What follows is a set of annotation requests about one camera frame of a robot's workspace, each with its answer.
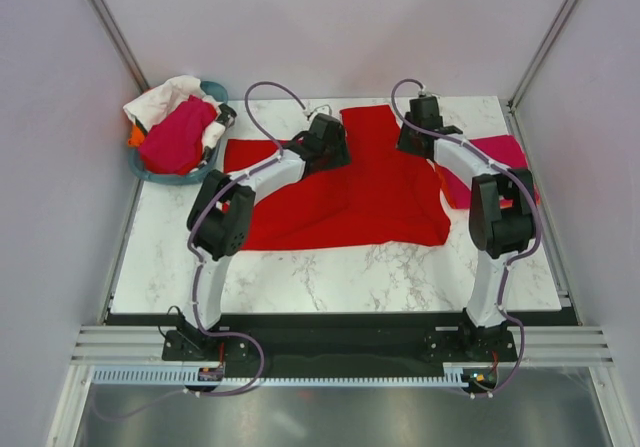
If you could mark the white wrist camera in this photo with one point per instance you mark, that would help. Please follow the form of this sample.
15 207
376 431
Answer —
311 112
423 93

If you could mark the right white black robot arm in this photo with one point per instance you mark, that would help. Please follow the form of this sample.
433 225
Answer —
504 223

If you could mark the left aluminium frame post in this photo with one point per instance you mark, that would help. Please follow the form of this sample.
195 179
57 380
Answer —
119 42

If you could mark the white and black garment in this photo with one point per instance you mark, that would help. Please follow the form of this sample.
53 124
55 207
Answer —
212 134

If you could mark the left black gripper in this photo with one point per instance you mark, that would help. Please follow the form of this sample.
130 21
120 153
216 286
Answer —
341 157

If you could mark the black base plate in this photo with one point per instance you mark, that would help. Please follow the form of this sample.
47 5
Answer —
396 343

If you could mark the folded magenta t shirt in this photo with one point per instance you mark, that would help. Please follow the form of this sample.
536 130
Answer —
479 156

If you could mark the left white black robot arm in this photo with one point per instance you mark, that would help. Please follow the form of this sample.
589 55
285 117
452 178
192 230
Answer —
221 216

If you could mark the right aluminium frame post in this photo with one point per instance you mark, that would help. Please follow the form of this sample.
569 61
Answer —
552 34

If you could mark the magenta shirt in basket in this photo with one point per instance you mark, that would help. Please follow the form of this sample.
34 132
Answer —
174 146

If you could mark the teal plastic laundry basket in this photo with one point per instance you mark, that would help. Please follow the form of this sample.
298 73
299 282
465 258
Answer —
194 177

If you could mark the red t shirt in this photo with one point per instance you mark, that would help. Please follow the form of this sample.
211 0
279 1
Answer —
383 195

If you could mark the orange shirt in basket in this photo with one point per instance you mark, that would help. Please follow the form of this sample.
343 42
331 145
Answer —
137 135

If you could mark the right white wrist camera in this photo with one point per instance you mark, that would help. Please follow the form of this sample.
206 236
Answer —
423 93

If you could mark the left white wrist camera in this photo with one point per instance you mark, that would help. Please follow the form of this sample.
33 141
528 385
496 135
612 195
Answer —
311 112

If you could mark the white shirt in basket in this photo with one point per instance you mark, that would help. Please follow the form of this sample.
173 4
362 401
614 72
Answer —
153 106

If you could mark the aluminium frame post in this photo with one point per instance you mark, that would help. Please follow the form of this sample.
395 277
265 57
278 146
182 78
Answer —
552 34
119 42

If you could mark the aluminium front rail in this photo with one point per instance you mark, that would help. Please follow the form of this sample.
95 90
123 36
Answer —
575 346

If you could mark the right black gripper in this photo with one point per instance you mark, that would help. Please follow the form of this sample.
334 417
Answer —
401 139

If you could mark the white slotted cable duct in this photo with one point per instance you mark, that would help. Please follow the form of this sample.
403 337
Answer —
191 375

